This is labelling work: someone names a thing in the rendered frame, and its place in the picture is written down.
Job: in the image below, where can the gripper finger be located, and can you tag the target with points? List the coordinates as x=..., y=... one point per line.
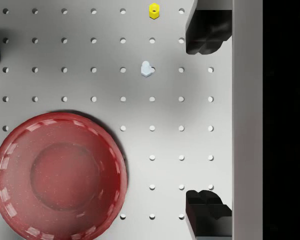
x=205, y=215
x=207, y=30

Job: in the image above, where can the yellow hex nut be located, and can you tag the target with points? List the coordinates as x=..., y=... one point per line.
x=153, y=15

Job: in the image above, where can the small white bolt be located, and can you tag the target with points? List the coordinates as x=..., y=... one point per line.
x=146, y=70

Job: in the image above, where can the red plate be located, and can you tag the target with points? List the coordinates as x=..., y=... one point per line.
x=60, y=175

